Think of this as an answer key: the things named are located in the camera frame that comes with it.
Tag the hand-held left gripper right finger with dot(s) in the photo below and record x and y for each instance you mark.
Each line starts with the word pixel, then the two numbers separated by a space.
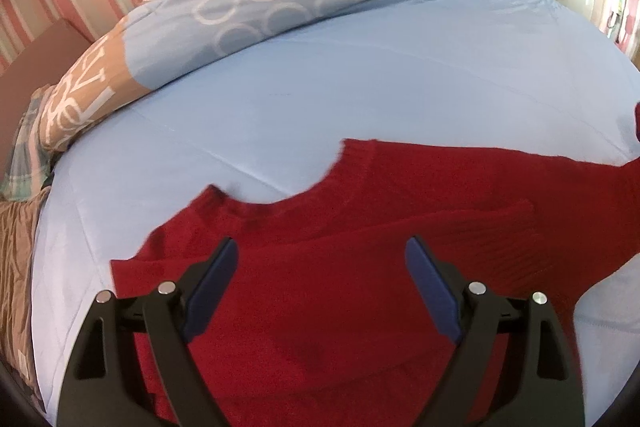
pixel 434 287

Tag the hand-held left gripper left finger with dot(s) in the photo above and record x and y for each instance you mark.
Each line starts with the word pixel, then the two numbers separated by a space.
pixel 215 277

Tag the red knit sweater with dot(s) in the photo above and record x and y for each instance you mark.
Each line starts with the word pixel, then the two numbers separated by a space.
pixel 325 282

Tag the brown quilted bedspread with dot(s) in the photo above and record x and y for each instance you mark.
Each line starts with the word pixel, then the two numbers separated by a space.
pixel 15 282

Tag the light blue bed sheet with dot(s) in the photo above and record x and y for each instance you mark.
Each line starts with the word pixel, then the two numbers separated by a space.
pixel 350 82

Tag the patterned blue and tan duvet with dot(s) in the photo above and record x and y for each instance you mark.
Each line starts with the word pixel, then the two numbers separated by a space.
pixel 250 7

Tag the brown headboard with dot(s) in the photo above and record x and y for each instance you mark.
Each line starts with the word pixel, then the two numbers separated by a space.
pixel 40 57

